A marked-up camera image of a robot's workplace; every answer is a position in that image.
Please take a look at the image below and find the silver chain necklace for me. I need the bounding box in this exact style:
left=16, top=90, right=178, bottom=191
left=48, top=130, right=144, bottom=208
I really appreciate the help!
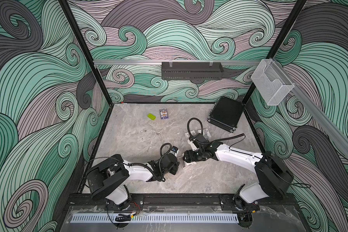
left=139, top=129, right=164, bottom=146

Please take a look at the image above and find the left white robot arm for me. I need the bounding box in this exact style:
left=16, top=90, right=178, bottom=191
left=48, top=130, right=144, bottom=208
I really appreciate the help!
left=86, top=143, right=180, bottom=206

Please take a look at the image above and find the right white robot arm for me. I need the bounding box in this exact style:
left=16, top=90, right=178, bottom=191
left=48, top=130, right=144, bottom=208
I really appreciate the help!
left=182, top=118, right=311, bottom=212

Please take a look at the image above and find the black aluminium case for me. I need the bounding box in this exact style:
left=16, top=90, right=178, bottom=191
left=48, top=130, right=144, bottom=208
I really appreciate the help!
left=207, top=97, right=245, bottom=132

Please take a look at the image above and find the green rectangular block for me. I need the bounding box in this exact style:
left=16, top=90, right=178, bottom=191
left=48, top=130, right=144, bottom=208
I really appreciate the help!
left=147, top=114, right=156, bottom=120

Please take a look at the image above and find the black wall-mounted tray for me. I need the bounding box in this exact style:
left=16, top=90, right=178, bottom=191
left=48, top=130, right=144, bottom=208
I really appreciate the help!
left=161, top=62, right=224, bottom=83

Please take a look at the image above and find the clear acrylic wall holder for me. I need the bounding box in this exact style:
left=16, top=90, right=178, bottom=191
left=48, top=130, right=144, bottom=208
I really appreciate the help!
left=251, top=59, right=294, bottom=106

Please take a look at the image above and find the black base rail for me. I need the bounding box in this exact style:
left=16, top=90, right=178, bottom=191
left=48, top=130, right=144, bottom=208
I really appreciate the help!
left=66, top=193, right=298, bottom=213

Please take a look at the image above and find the white slotted cable duct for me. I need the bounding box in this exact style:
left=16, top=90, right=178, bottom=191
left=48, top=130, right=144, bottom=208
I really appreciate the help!
left=70, top=213, right=239, bottom=224

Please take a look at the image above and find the aluminium wall rail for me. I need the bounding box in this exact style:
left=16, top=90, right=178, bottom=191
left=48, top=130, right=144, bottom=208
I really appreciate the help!
left=93, top=59, right=261, bottom=66

